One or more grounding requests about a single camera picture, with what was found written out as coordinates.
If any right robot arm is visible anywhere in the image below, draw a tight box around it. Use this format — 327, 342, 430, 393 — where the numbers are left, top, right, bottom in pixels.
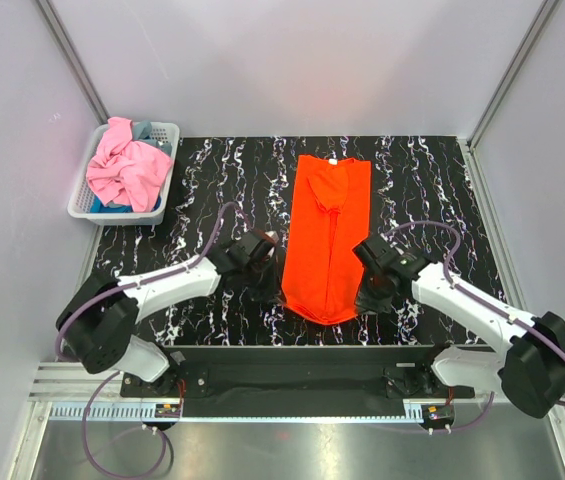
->
353, 235, 565, 418

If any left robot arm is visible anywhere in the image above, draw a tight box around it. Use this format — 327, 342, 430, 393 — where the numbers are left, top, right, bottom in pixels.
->
56, 229, 278, 397

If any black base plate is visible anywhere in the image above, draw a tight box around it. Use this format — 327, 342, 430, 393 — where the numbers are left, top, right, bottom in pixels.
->
121, 346, 475, 422

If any orange t shirt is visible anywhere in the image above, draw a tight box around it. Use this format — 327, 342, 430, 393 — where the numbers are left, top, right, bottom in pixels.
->
282, 155, 371, 326

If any grey t shirt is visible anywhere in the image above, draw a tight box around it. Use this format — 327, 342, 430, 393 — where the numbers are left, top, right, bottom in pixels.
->
131, 120, 153, 141

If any blue t shirt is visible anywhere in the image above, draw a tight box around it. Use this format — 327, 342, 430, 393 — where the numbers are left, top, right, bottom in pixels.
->
89, 134, 173, 217

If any white plastic basket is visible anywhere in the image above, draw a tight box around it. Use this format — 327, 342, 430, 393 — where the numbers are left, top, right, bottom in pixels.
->
67, 117, 180, 226

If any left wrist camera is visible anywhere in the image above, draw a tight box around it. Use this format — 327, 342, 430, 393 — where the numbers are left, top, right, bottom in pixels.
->
265, 231, 279, 244

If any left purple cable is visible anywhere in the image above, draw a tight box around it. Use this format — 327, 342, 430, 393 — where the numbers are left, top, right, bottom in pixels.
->
55, 201, 251, 479

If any pink t shirt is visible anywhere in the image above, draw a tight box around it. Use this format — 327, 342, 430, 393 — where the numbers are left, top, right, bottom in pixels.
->
85, 116, 175, 214

